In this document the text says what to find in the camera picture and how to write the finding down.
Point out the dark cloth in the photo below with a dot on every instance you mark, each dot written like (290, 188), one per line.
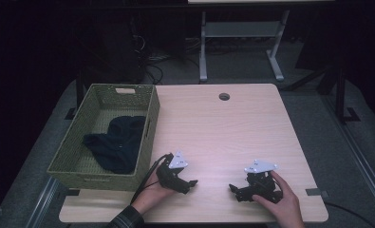
(118, 148)

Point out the person's left hand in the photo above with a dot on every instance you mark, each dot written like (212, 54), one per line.
(150, 196)

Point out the metal floor rail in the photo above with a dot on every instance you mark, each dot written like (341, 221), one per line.
(42, 202)
(359, 158)

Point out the black metal stand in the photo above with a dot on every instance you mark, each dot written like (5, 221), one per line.
(341, 95)

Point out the white metal table frame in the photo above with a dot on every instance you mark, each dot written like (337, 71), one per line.
(239, 30)

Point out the green woven basket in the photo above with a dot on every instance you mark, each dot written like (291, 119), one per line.
(76, 136)

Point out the person's right hand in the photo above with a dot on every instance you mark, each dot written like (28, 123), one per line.
(283, 205)

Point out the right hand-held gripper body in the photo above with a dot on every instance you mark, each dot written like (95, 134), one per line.
(261, 185)

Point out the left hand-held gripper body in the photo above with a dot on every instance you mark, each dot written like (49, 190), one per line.
(168, 177)

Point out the grey tape strip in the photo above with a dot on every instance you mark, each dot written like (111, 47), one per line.
(314, 192)

